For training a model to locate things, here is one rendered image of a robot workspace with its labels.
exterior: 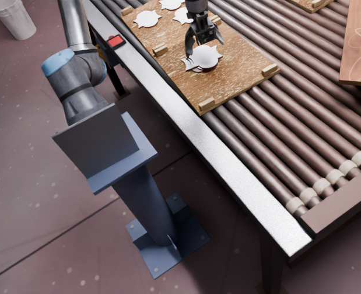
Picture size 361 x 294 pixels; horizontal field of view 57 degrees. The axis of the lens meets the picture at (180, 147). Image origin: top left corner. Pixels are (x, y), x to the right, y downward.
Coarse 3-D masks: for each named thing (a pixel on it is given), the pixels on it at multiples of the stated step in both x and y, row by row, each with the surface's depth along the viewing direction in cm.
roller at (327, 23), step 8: (280, 0) 151; (296, 8) 145; (304, 16) 142; (312, 16) 139; (320, 16) 137; (320, 24) 137; (328, 24) 134; (336, 24) 132; (336, 32) 132; (344, 32) 129
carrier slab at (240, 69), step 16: (224, 32) 142; (176, 48) 143; (224, 48) 136; (240, 48) 134; (160, 64) 139; (176, 64) 137; (224, 64) 131; (240, 64) 129; (256, 64) 127; (176, 80) 131; (192, 80) 129; (208, 80) 127; (224, 80) 125; (240, 80) 124; (256, 80) 122; (192, 96) 124; (208, 96) 122; (224, 96) 121
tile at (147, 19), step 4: (144, 12) 163; (148, 12) 163; (152, 12) 162; (140, 16) 162; (144, 16) 161; (148, 16) 160; (152, 16) 160; (156, 16) 159; (160, 16) 158; (136, 20) 161; (140, 20) 160; (144, 20) 159; (148, 20) 158; (152, 20) 158; (156, 20) 157; (140, 24) 158; (144, 24) 157; (148, 24) 156; (152, 24) 156; (140, 28) 157
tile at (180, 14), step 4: (180, 8) 159; (184, 8) 158; (176, 12) 157; (180, 12) 157; (184, 12) 156; (176, 16) 155; (180, 16) 155; (184, 16) 154; (176, 20) 155; (180, 20) 153; (184, 20) 152; (188, 20) 151; (192, 20) 151
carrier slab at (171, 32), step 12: (156, 0) 169; (132, 12) 167; (156, 12) 163; (168, 12) 160; (132, 24) 161; (156, 24) 156; (168, 24) 154; (180, 24) 152; (144, 36) 153; (156, 36) 151; (168, 36) 149; (180, 36) 147; (168, 48) 144
